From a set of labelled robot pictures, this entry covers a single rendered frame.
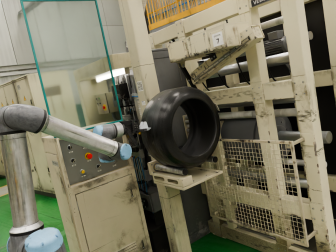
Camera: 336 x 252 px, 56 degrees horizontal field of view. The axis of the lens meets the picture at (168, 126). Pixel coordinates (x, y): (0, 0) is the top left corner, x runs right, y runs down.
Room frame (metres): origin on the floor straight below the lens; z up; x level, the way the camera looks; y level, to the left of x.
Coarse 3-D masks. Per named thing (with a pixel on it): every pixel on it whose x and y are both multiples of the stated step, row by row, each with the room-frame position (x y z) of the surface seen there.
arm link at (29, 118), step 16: (16, 112) 1.38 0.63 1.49; (32, 112) 1.39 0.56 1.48; (16, 128) 1.41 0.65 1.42; (32, 128) 1.39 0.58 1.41; (48, 128) 1.44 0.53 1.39; (64, 128) 1.49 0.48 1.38; (80, 128) 1.57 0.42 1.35; (80, 144) 1.57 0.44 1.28; (96, 144) 1.61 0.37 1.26; (112, 144) 1.68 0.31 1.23; (128, 144) 1.74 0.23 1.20
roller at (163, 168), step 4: (156, 164) 2.30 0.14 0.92; (160, 164) 2.28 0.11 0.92; (156, 168) 2.28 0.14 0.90; (160, 168) 2.24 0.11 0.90; (164, 168) 2.20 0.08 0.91; (168, 168) 2.16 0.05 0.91; (172, 168) 2.12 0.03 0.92; (176, 168) 2.09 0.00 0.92; (180, 168) 2.06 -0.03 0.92; (184, 168) 2.04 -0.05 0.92; (172, 172) 2.13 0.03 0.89; (176, 172) 2.08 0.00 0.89; (180, 172) 2.05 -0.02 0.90; (184, 172) 2.03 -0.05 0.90
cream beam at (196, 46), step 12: (228, 24) 2.04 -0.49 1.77; (240, 24) 2.10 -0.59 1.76; (192, 36) 2.25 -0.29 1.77; (204, 36) 2.16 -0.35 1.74; (228, 36) 2.03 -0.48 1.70; (168, 48) 2.49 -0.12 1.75; (180, 48) 2.38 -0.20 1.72; (192, 48) 2.27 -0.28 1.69; (204, 48) 2.18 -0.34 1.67; (216, 48) 2.09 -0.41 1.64; (228, 48) 2.17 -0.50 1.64; (180, 60) 2.46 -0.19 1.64
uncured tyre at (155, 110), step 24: (168, 96) 2.06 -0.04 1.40; (192, 96) 2.12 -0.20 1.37; (144, 120) 2.12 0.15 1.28; (168, 120) 1.99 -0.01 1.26; (192, 120) 2.45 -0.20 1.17; (216, 120) 2.22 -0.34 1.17; (144, 144) 2.15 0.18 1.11; (168, 144) 1.98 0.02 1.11; (192, 144) 2.41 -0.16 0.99; (216, 144) 2.21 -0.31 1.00
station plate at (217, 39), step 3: (216, 33) 2.07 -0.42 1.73; (219, 33) 2.05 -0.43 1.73; (213, 36) 2.09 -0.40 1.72; (216, 36) 2.07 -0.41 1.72; (219, 36) 2.05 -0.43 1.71; (213, 39) 2.10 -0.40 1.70; (216, 39) 2.08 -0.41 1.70; (219, 39) 2.05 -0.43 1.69; (222, 39) 2.03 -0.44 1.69; (213, 42) 2.10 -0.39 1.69; (216, 42) 2.08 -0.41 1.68; (219, 42) 2.06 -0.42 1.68; (222, 42) 2.04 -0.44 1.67; (213, 45) 2.10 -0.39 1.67; (216, 45) 2.08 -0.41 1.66
